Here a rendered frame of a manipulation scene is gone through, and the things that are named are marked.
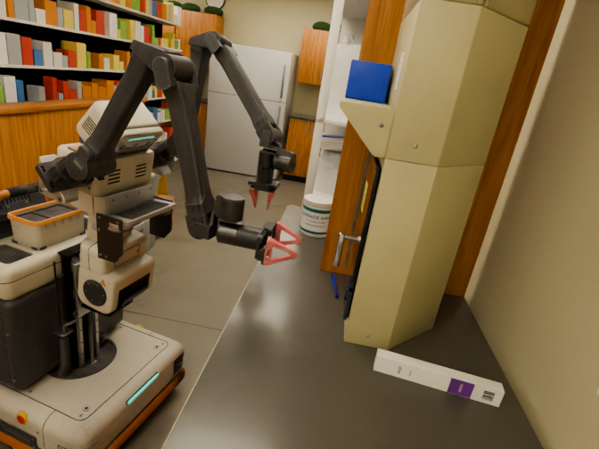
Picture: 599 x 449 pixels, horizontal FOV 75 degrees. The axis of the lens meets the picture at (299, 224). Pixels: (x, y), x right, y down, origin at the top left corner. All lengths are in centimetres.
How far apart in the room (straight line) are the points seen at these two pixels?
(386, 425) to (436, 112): 62
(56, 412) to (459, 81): 167
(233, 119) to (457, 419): 542
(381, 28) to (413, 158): 47
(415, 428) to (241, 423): 34
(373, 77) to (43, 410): 160
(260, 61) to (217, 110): 93
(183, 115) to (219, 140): 510
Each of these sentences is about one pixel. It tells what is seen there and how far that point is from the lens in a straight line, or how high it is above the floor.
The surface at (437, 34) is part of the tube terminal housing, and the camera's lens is 85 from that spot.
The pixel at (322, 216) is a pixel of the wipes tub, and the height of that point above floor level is 104.
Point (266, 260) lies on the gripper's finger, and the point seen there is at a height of 113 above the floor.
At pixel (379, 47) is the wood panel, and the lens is 121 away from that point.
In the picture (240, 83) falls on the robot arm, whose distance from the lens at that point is 141.
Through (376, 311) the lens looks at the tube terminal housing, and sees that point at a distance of 99.
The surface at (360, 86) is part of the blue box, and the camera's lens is 103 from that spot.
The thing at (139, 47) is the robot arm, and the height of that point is 155.
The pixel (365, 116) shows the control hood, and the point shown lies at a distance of 84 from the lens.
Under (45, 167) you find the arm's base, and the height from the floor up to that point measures 120.
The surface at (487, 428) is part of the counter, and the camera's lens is 97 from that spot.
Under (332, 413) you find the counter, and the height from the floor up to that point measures 94.
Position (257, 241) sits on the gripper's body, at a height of 116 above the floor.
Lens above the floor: 155
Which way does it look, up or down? 21 degrees down
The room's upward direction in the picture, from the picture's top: 9 degrees clockwise
